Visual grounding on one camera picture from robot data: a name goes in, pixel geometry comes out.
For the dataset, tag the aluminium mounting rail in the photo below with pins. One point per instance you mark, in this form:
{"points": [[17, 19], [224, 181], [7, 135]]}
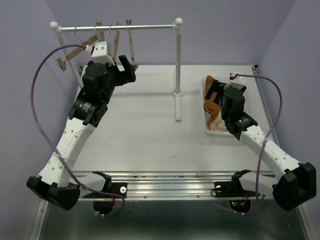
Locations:
{"points": [[205, 185]]}

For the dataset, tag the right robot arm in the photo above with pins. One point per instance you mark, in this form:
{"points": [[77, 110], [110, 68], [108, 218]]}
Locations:
{"points": [[280, 163]]}

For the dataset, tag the cream beige underwear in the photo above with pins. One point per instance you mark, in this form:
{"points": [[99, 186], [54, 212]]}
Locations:
{"points": [[220, 126]]}

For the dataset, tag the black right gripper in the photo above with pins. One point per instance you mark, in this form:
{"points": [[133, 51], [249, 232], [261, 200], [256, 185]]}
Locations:
{"points": [[217, 87]]}

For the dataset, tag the clear plastic basket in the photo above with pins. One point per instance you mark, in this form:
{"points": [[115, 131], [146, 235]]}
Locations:
{"points": [[235, 126]]}

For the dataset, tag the white clothes rack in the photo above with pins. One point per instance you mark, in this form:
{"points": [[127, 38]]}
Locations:
{"points": [[177, 26]]}

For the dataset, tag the brown underwear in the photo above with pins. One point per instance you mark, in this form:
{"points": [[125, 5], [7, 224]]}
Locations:
{"points": [[210, 108]]}

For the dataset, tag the empty beige clip hanger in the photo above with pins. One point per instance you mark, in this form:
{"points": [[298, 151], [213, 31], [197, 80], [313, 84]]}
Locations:
{"points": [[62, 63]]}

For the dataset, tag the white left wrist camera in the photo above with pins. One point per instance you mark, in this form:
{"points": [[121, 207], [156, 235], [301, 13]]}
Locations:
{"points": [[100, 53]]}

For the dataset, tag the beige clip hanger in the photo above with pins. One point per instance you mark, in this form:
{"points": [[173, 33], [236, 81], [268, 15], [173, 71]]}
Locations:
{"points": [[100, 34], [62, 63]]}

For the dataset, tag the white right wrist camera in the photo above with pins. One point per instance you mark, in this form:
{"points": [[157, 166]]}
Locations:
{"points": [[237, 81]]}

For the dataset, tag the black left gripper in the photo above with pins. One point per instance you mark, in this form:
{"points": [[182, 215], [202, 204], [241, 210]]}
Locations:
{"points": [[128, 74]]}

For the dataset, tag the beige hanger with brown underwear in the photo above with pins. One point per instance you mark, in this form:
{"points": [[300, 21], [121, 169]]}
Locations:
{"points": [[131, 46]]}

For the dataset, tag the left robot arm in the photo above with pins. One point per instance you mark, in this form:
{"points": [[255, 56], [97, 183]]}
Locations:
{"points": [[56, 182]]}

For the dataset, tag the beige hanger with pink underwear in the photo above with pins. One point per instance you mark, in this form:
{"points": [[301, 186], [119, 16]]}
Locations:
{"points": [[115, 45]]}

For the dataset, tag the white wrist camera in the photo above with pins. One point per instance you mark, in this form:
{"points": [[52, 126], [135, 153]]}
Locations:
{"points": [[237, 81], [100, 53]]}

